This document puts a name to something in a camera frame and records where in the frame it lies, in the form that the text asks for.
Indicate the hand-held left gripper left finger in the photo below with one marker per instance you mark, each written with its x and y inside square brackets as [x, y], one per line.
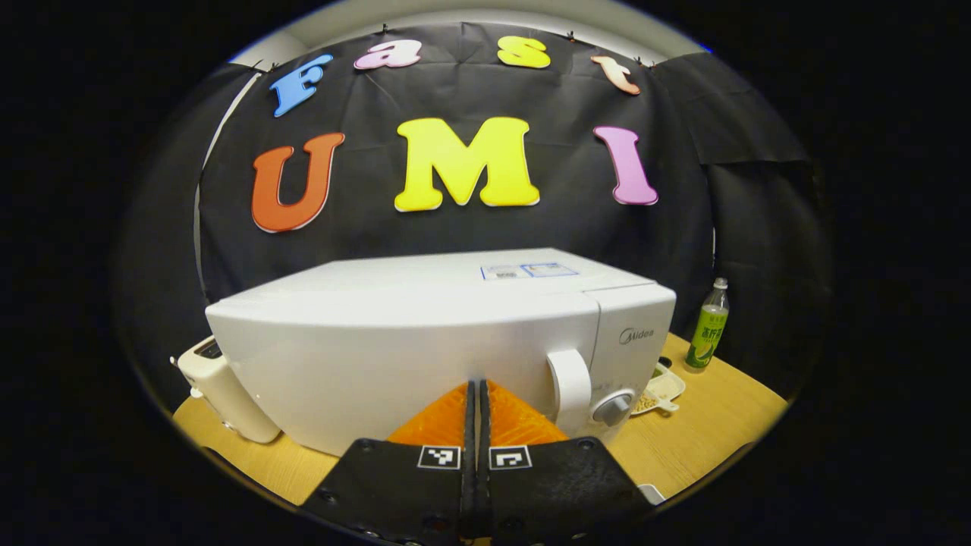
[402, 493]

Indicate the green drink bottle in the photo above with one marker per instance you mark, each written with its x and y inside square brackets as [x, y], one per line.
[708, 330]

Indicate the white divided food tray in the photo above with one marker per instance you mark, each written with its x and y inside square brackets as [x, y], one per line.
[664, 388]

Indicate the black backdrop cloth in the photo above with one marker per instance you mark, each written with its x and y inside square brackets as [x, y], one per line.
[531, 91]

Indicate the white microwave oven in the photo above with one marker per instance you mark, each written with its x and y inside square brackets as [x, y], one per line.
[394, 341]

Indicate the white rectangular container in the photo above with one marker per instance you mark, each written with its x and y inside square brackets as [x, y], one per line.
[652, 494]

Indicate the white toaster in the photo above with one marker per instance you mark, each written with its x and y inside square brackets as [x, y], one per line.
[227, 394]

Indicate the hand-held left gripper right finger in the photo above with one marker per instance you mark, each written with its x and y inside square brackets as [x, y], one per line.
[554, 493]

